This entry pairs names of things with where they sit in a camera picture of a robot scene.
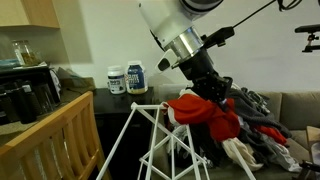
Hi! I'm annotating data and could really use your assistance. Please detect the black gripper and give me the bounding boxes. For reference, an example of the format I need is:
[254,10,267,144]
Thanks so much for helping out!
[178,49,234,103]

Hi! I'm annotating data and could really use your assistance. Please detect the red shorts with white stripes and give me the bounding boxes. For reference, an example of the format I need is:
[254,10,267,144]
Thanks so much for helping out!
[163,93,241,143]

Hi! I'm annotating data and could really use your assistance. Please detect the grey striped garment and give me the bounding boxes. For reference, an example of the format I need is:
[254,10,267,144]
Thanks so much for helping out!
[240,87,272,109]

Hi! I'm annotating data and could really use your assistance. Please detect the dark grey knit garment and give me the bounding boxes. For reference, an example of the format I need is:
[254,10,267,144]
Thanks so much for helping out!
[226,88,293,139]

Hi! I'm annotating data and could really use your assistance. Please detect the black white patterned garment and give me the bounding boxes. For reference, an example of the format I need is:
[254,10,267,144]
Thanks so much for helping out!
[168,124,188,154]

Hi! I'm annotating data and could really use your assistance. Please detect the large blue label protein tub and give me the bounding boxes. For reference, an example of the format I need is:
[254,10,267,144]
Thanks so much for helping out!
[125,60,149,95]

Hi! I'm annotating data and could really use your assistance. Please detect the beige cream garment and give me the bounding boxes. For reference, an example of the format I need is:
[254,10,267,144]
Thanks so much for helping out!
[221,137,264,173]

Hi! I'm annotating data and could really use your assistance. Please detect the small red orange garment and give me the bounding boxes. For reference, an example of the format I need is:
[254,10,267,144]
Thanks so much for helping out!
[254,124,288,147]

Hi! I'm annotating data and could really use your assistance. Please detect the small dark label supplement tub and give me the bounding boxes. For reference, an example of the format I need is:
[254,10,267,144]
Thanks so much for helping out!
[106,65,127,95]

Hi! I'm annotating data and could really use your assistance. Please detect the black side table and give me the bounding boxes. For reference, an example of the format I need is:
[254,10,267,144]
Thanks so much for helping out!
[92,87,156,180]

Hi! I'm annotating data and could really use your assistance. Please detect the pile of clothes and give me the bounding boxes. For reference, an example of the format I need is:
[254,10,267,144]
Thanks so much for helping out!
[146,91,320,180]

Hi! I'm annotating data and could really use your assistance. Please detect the grey and white garment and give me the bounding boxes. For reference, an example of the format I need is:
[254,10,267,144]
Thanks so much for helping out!
[263,133,303,173]

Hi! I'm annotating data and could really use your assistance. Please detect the light brown wooden board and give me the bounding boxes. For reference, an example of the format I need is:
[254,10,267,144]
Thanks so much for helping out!
[305,125,320,144]

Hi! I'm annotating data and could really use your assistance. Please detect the wooden slatted chair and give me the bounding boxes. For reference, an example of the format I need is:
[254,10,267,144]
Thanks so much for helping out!
[0,90,113,180]

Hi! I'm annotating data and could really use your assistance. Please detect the glass jar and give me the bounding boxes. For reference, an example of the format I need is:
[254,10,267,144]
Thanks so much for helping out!
[12,39,43,67]

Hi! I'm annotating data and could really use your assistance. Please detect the blue flat object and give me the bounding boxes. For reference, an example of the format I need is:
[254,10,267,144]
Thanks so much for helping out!
[0,59,21,69]

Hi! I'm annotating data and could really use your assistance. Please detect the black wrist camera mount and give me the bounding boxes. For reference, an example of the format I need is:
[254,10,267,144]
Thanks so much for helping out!
[201,26,236,49]

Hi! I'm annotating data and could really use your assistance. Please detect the white wire drying rack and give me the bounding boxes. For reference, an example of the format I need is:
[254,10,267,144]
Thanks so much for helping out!
[95,101,258,180]

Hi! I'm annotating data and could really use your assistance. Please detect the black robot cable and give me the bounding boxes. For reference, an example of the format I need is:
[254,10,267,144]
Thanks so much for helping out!
[231,0,304,29]

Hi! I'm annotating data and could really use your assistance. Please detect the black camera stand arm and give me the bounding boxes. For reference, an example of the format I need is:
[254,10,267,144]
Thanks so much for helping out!
[294,23,320,54]

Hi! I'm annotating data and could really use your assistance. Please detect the light wooden wall cabinet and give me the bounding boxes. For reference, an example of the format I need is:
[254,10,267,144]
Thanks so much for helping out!
[0,0,61,29]

